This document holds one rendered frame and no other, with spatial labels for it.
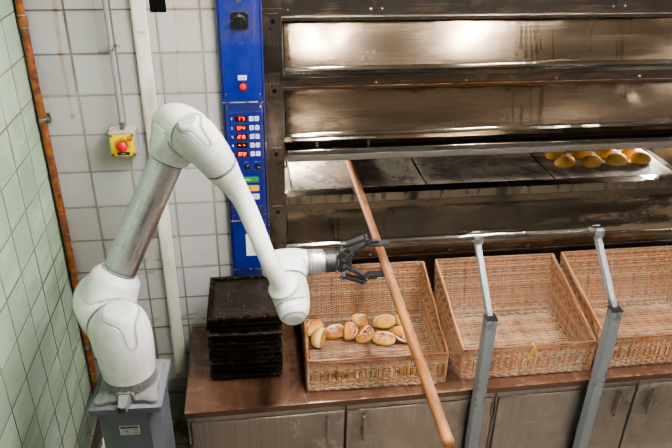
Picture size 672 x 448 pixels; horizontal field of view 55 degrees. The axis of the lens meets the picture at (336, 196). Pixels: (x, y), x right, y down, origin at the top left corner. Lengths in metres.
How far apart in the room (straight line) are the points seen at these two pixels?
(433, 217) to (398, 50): 0.76
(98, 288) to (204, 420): 0.79
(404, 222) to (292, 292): 0.93
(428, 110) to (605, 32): 0.75
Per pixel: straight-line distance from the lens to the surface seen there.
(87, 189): 2.71
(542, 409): 2.91
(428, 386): 1.75
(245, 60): 2.43
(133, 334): 1.93
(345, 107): 2.55
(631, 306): 3.35
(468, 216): 2.89
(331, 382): 2.59
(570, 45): 2.75
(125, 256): 2.05
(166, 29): 2.45
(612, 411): 3.07
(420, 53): 2.53
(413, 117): 2.60
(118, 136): 2.52
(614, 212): 3.18
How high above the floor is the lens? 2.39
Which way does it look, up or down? 27 degrees down
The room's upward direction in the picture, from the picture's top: 1 degrees clockwise
